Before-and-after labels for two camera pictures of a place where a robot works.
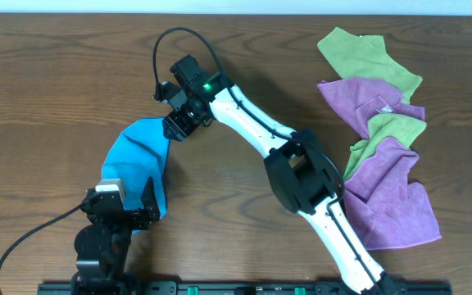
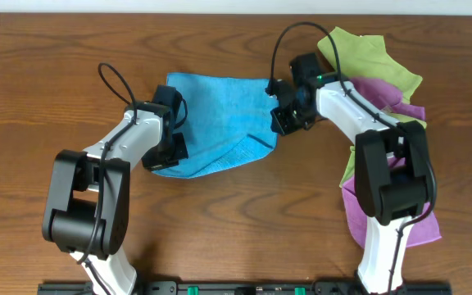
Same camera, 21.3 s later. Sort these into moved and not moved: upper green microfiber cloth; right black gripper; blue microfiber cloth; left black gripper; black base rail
Moved: blue microfiber cloth; right black gripper; left black gripper
Not moved: black base rail; upper green microfiber cloth
